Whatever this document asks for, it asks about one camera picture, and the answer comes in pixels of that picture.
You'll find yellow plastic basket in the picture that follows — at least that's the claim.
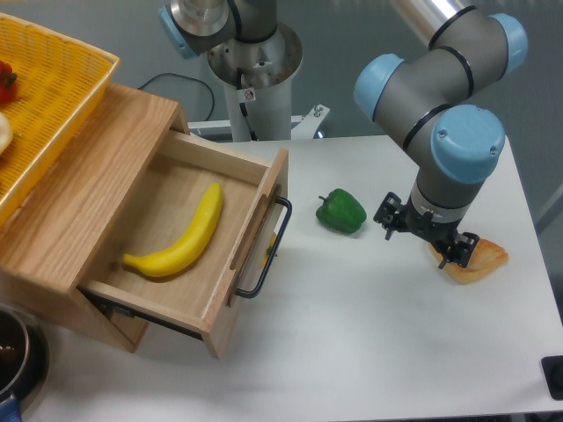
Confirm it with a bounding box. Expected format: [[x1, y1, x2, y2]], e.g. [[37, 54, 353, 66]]
[[1, 14, 120, 221]]

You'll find wooden drawer cabinet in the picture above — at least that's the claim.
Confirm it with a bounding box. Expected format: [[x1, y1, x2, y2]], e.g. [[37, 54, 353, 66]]
[[1, 84, 187, 352]]

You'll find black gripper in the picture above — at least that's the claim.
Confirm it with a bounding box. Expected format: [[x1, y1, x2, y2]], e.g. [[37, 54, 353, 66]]
[[373, 192, 479, 269]]

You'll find black drawer handle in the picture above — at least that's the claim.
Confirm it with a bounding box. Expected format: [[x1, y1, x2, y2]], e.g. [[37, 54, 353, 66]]
[[235, 196, 293, 299]]

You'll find red toy bell pepper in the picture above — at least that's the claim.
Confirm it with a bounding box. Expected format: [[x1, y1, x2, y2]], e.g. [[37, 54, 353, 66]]
[[0, 62, 18, 103]]

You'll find black cable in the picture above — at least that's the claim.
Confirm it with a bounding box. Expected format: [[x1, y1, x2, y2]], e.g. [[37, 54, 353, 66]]
[[137, 72, 216, 122]]

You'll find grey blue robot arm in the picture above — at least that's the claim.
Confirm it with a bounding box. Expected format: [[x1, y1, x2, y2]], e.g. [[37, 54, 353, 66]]
[[158, 1, 528, 267]]

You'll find yellow toy banana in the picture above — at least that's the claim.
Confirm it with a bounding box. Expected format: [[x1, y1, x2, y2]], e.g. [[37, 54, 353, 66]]
[[122, 182, 224, 278]]

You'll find toy pastry bread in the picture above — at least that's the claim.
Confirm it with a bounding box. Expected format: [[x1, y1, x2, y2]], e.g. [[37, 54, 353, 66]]
[[428, 238, 508, 284]]

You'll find yellow toy bell pepper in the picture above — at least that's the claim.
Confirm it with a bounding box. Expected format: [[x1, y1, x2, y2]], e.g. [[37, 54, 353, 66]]
[[261, 232, 277, 267]]

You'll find white round toy food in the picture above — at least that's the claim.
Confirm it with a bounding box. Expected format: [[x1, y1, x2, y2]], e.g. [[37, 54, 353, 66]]
[[0, 113, 13, 153]]

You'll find green toy bell pepper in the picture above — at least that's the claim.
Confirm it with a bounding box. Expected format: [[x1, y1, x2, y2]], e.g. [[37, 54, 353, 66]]
[[316, 188, 367, 235]]

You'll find dark metal pot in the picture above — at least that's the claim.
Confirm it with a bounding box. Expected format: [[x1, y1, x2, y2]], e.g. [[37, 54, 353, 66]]
[[1, 305, 50, 421]]

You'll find wooden top drawer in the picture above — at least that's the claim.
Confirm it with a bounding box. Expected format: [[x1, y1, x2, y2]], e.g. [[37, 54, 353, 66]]
[[79, 132, 291, 357]]

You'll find black table corner device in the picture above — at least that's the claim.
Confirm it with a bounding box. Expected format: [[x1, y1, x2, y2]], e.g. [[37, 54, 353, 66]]
[[541, 355, 563, 401]]

